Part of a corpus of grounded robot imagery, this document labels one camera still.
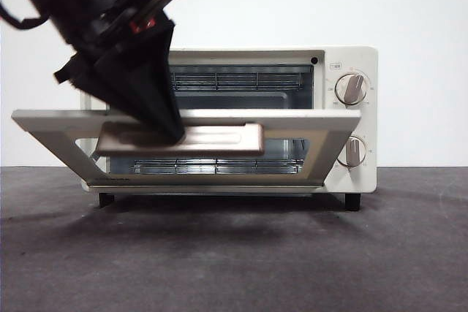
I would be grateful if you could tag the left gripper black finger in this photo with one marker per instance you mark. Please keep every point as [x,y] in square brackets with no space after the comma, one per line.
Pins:
[142,89]
[172,82]

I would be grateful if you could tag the cream Toshiba toaster oven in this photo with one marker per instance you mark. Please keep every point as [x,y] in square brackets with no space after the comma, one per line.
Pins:
[365,60]

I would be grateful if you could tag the cream oven knob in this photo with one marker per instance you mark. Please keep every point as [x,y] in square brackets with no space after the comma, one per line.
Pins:
[351,89]
[356,151]

